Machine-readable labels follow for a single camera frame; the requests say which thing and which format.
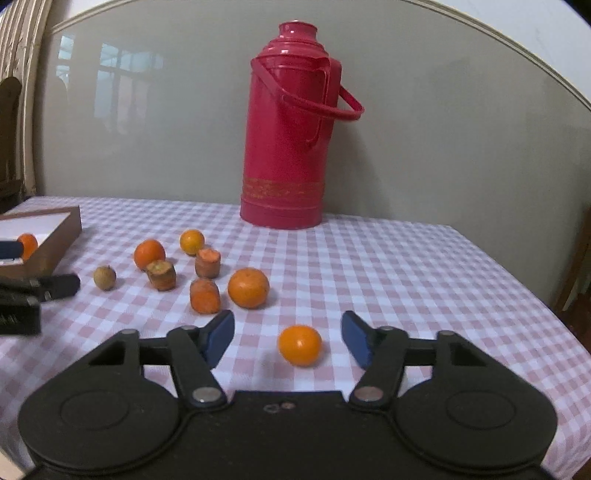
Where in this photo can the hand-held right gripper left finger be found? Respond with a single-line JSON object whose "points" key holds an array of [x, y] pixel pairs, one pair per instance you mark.
{"points": [[220, 338]]}

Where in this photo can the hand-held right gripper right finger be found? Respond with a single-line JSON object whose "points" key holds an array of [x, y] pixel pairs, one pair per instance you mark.
{"points": [[354, 339]]}

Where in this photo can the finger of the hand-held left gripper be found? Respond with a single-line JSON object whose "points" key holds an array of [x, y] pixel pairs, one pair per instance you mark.
{"points": [[57, 286], [10, 249]]}

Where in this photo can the white shallow box tray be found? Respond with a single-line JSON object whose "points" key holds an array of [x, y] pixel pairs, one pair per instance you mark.
{"points": [[51, 240]]}

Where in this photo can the orange carrot piece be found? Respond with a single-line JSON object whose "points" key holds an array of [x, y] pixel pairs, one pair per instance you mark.
{"points": [[205, 296], [207, 263]]}

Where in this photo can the small brown round fruit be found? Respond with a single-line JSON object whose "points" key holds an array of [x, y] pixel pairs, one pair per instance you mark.
{"points": [[105, 277]]}

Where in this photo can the large orange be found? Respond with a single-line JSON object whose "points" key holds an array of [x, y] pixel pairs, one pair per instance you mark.
{"points": [[248, 288]]}

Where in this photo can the brown kiwi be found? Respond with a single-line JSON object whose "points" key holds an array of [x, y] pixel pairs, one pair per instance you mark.
{"points": [[161, 275]]}

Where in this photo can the small orange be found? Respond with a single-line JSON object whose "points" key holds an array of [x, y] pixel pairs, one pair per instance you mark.
{"points": [[192, 242]]}

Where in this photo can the dark wooden sofa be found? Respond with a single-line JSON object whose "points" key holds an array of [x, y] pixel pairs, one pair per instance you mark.
{"points": [[8, 138]]}

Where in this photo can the beige patterned curtain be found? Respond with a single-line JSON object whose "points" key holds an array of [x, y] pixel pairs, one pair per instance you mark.
{"points": [[21, 41]]}

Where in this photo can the red thermos flask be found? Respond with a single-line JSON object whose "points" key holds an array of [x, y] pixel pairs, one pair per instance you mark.
{"points": [[286, 138]]}

